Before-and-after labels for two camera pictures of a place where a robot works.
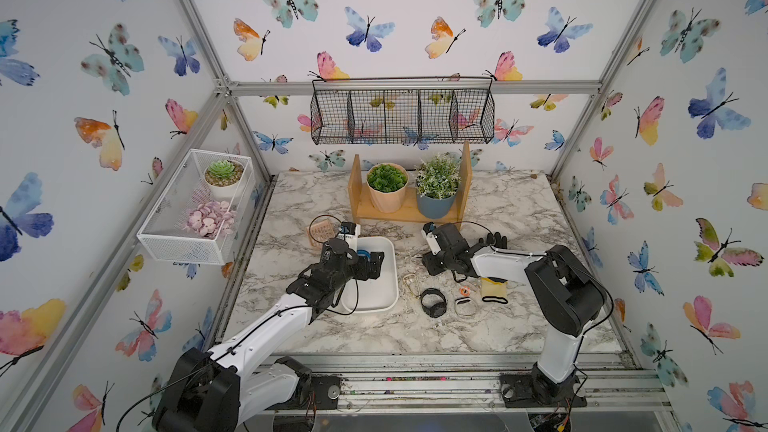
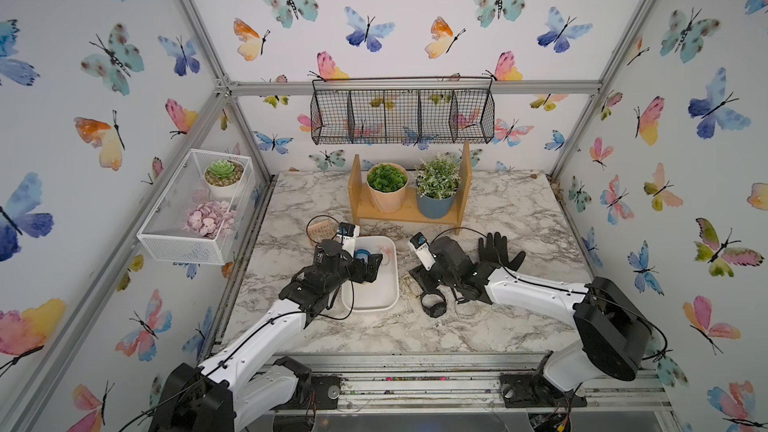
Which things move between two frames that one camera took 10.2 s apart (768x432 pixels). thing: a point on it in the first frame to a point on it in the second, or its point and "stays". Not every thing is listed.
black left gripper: x=374 y=266 stays
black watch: x=433 y=302 stays
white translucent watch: x=465 y=306 stays
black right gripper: x=428 y=264 to x=420 y=272
